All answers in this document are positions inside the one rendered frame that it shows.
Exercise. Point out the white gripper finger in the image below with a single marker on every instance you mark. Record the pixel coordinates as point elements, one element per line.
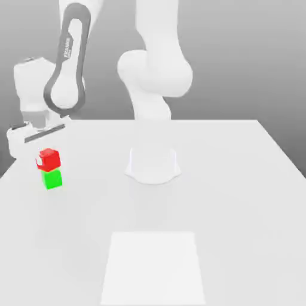
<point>39,161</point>

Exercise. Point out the small green cube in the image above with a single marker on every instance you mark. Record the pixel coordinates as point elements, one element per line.
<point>52,179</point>

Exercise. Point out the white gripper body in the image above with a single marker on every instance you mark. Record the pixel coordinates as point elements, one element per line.
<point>21,135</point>

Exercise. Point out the small red cube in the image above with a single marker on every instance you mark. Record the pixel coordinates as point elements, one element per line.
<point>50,160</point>

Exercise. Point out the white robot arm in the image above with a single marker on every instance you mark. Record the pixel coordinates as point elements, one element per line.
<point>157,71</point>

